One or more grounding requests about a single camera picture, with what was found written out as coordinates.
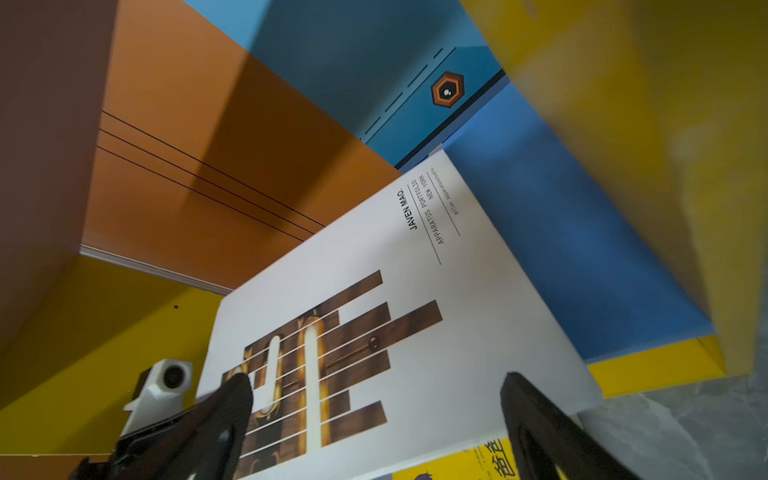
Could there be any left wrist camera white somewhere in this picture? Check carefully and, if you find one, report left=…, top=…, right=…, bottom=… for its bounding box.
left=120, top=359, right=194, bottom=438

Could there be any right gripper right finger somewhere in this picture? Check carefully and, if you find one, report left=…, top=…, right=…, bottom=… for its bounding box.
left=500, top=372, right=637, bottom=480

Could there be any yellow shelf with pink and blue boards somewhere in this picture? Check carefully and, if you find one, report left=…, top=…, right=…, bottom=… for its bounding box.
left=1, top=1, right=767, bottom=456

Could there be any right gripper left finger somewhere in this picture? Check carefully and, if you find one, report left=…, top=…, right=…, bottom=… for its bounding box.
left=70, top=373, right=253, bottom=479

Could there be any white book with brown bars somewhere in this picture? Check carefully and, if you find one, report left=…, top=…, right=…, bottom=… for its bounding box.
left=198, top=152, right=602, bottom=479

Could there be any yellow book with cartoon man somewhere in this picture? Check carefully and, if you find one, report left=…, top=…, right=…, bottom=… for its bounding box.
left=381, top=438, right=521, bottom=480

